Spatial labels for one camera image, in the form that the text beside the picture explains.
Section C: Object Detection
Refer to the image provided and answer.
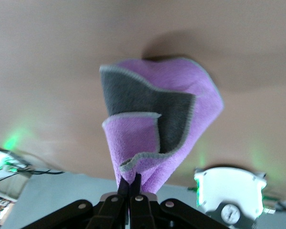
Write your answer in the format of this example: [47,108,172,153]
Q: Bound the purple and grey towel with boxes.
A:
[99,56,225,194]

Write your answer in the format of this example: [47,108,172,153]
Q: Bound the thin black cable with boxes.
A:
[13,166,65,177]

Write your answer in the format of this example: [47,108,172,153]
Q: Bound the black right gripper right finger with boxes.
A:
[130,173,232,229]

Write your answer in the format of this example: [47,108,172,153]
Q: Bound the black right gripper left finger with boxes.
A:
[45,177,130,229]

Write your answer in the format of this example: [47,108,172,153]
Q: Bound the small green-lit circuit board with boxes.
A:
[0,146,32,180]

